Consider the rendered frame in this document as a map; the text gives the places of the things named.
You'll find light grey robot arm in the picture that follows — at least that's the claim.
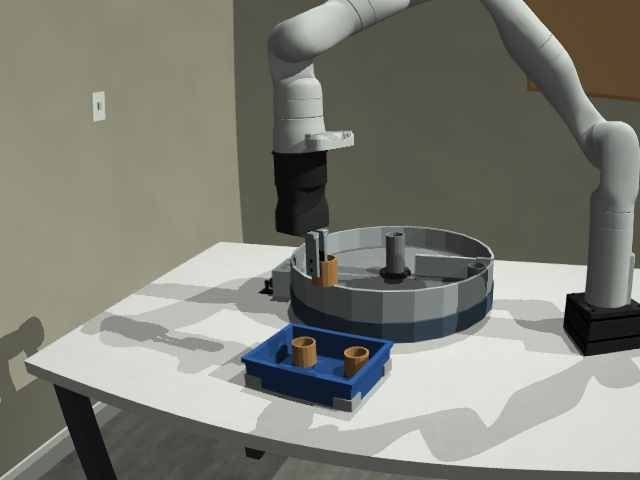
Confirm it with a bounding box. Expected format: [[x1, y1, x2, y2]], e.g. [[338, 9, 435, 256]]
[[268, 0, 640, 308]]

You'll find grey metal ring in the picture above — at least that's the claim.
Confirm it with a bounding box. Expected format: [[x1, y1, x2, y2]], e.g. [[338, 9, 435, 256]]
[[467, 262, 486, 279], [386, 232, 405, 256], [386, 253, 405, 274]]

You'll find bronze ring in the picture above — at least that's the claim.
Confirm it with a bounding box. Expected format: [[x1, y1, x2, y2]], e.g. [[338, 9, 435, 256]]
[[312, 254, 338, 287], [292, 337, 317, 367], [344, 347, 369, 378]]

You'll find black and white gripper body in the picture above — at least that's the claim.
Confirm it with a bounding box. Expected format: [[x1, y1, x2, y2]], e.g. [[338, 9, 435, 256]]
[[272, 116, 354, 235]]

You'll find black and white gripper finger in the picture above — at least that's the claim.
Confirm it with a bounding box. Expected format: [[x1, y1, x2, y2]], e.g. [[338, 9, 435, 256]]
[[292, 231, 321, 278], [313, 228, 329, 262]]

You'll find blue square tray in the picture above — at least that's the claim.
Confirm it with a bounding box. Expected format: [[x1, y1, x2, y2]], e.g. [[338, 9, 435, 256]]
[[241, 323, 391, 412]]

